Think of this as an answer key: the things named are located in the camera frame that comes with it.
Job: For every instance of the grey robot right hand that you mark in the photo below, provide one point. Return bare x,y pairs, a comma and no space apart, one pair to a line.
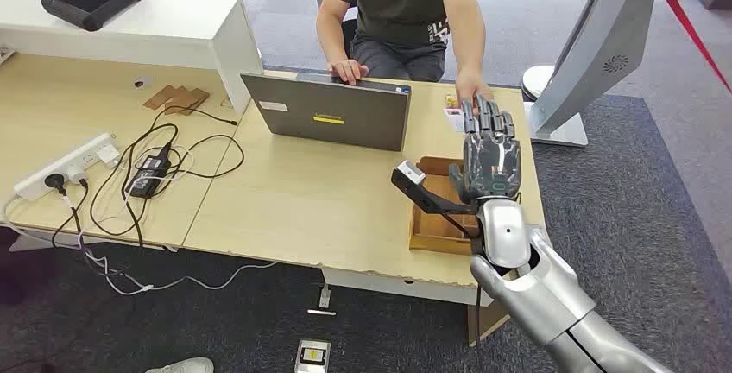
492,159

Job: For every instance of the person's left hand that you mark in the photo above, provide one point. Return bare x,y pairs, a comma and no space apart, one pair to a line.
470,84

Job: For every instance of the person's right hand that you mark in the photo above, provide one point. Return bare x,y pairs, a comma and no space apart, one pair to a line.
347,70

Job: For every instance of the white ID card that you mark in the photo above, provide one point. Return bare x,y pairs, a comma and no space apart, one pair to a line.
455,120

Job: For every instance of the person's left forearm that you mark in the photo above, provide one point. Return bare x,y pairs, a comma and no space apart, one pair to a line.
466,27

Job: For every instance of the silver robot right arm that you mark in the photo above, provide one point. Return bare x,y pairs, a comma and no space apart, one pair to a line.
543,296

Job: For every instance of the person's right forearm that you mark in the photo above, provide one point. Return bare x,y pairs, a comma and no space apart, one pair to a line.
330,33

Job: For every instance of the small yellow brown item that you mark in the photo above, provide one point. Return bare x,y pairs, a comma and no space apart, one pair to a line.
452,101

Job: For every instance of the dark grey laptop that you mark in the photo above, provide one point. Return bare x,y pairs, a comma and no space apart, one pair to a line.
331,110

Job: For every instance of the white round base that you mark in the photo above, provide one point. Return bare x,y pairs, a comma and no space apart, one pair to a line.
536,81

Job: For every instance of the wooden desk organizer box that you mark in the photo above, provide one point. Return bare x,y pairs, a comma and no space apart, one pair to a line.
434,227

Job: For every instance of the silver kiosk stand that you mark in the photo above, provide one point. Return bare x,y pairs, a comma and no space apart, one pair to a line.
600,44

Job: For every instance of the wooden desk leg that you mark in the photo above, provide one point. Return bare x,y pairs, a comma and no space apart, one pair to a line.
492,319

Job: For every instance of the brown cardboard piece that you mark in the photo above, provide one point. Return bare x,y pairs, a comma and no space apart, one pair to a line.
189,101
157,97

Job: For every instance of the white desk shelf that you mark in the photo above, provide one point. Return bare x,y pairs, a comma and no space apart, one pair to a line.
171,27

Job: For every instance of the small grey round cap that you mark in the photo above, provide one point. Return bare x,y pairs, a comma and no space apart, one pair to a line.
142,82

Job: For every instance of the red barrier ribbon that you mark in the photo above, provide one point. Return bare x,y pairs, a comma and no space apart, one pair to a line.
686,24

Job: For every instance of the black power adapter brick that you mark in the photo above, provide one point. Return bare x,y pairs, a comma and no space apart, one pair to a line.
147,176

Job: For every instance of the silver device with yellow label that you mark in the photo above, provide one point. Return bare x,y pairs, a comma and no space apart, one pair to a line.
312,356

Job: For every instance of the white power strip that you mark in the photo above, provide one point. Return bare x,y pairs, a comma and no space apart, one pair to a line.
63,167

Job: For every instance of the white shoe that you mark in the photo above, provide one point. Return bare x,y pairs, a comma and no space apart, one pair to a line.
183,367

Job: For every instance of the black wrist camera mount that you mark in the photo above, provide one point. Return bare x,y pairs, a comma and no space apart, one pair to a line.
414,181

